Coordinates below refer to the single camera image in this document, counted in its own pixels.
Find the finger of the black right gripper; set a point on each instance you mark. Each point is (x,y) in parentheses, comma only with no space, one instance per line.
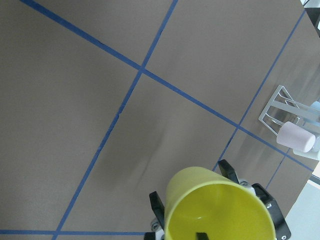
(158,208)

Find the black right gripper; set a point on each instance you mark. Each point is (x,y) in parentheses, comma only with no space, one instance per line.
(282,231)

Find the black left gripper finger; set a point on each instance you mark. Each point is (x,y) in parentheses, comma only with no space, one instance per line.
(201,236)

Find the yellow plastic cup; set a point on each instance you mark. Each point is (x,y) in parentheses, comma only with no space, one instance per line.
(199,200)

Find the pink plastic cup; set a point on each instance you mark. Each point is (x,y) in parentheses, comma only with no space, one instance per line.
(295,137)

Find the light blue plastic cup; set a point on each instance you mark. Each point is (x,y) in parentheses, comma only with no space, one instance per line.
(315,108)

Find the brown paper table cover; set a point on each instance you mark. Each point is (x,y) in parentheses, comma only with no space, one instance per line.
(103,101)

